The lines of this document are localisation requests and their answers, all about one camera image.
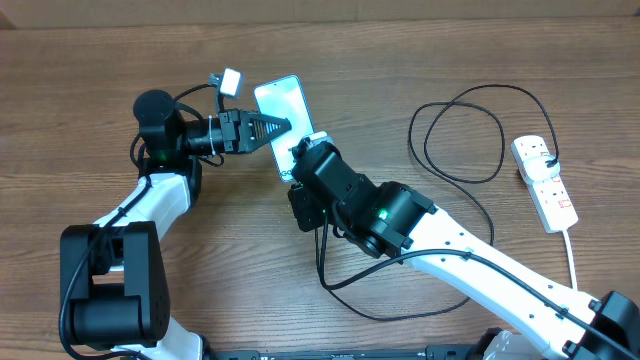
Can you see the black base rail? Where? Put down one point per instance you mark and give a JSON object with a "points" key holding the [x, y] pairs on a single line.
{"points": [[431, 352]]}

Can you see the white charger adapter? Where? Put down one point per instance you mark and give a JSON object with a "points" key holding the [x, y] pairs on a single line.
{"points": [[540, 168]]}

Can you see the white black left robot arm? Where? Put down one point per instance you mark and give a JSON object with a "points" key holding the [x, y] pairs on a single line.
{"points": [[114, 295]]}

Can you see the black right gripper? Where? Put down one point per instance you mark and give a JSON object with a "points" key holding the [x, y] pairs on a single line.
{"points": [[306, 203]]}

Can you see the white power strip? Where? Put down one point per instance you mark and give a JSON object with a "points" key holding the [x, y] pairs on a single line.
{"points": [[550, 197]]}

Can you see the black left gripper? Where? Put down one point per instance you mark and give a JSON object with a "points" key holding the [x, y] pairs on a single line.
{"points": [[241, 139]]}

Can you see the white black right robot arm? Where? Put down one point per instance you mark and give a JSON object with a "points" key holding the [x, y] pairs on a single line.
{"points": [[396, 221]]}

